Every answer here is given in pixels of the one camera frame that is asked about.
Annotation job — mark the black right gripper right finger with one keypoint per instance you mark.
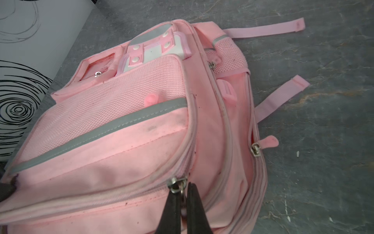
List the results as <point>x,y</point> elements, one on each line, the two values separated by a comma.
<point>197,222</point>

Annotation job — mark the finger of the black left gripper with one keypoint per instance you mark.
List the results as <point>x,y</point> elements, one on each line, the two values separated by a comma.
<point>8,189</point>

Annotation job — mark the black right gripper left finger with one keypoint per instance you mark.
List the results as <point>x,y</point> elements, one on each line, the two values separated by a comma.
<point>170,222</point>

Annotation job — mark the pink student backpack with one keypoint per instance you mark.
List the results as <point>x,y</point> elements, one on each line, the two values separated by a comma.
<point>173,105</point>

